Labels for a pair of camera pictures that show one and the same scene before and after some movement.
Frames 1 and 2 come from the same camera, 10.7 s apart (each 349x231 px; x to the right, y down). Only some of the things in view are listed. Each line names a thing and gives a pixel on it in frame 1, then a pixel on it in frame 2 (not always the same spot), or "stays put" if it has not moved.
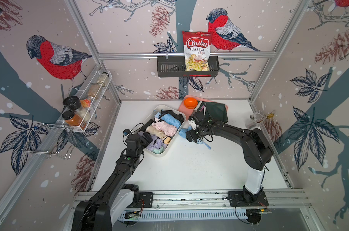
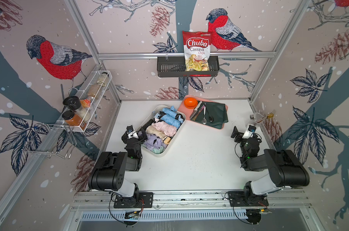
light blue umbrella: x=168 y=118 stays put
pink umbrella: x=165 y=128 stays put
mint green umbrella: x=157 y=150 stays put
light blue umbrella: x=182 y=133 to x=170 y=112
